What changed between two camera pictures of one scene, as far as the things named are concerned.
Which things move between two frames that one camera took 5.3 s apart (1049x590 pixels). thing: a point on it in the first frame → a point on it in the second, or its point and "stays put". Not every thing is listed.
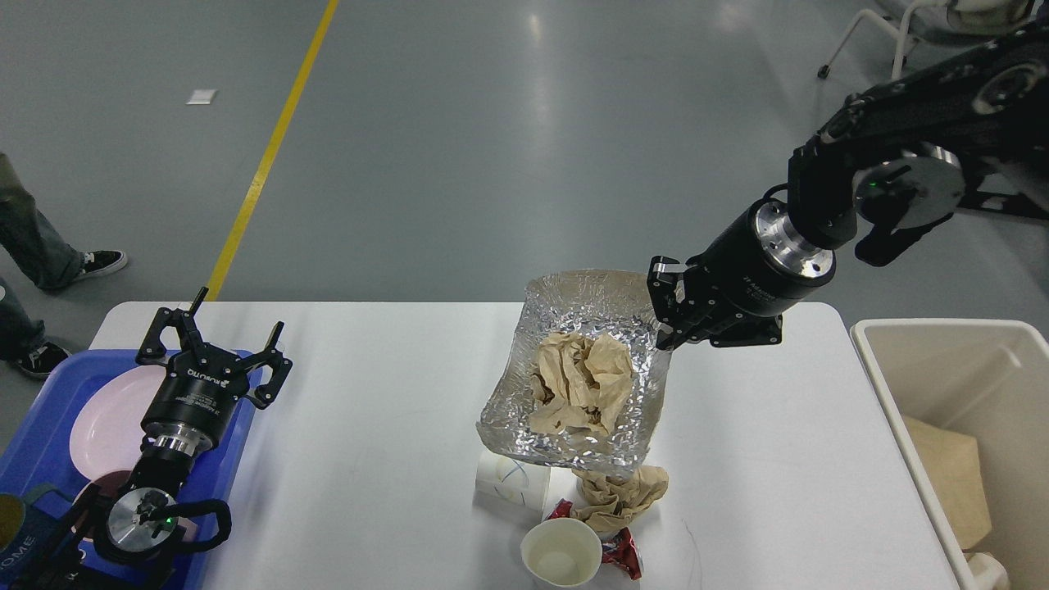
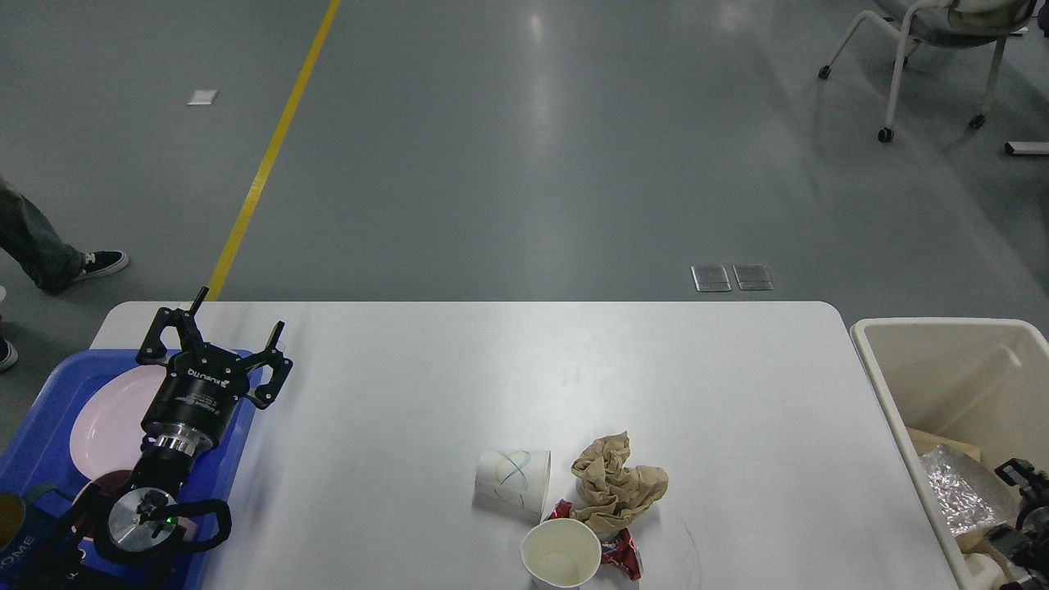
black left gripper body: (201, 390) stays put
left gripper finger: (152, 351) stays put
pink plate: (107, 430) stays put
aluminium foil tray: (582, 383) → (970, 497)
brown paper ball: (609, 504) stays put
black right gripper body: (758, 265) → (1033, 524)
